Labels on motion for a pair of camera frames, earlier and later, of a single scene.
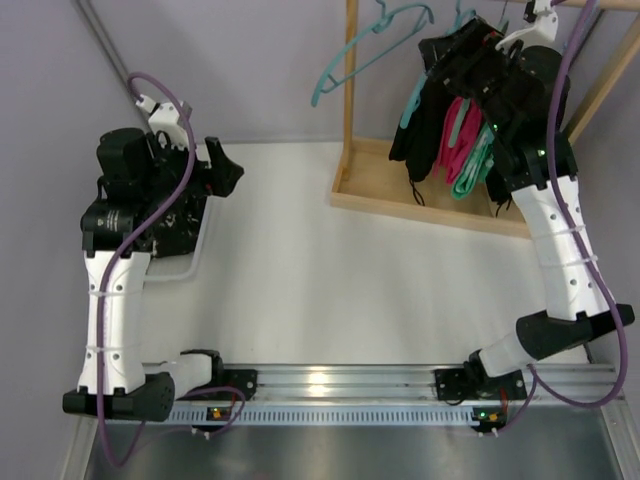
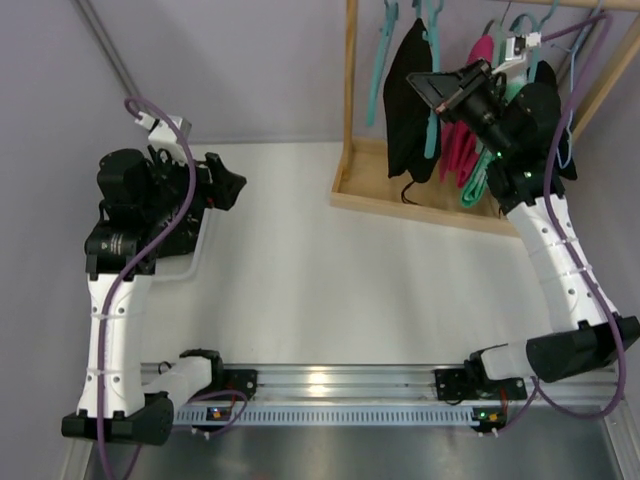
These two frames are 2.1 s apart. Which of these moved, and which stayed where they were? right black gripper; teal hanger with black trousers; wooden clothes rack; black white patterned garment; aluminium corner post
Moved: right black gripper; teal hanger with black trousers
Stayed: aluminium corner post; wooden clothes rack; black white patterned garment
